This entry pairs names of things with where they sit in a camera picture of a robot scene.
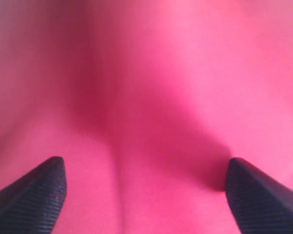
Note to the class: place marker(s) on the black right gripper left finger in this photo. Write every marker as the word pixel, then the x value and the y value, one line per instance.
pixel 32 204

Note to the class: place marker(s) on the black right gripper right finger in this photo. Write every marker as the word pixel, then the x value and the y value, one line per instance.
pixel 259 204

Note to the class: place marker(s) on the red tablecloth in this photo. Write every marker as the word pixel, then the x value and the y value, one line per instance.
pixel 146 100

